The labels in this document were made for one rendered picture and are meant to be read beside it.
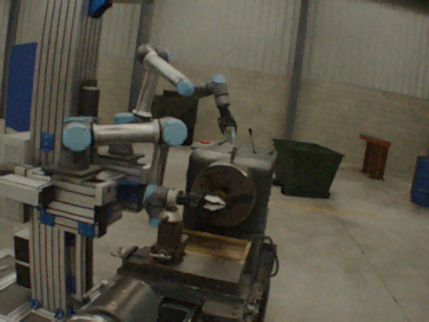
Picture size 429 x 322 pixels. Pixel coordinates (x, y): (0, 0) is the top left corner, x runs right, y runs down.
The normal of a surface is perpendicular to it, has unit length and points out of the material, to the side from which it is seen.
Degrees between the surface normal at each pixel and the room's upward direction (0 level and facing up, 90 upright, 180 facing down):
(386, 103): 90
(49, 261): 90
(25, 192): 90
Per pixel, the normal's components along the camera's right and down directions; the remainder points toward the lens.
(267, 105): -0.08, 0.17
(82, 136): 0.24, 0.22
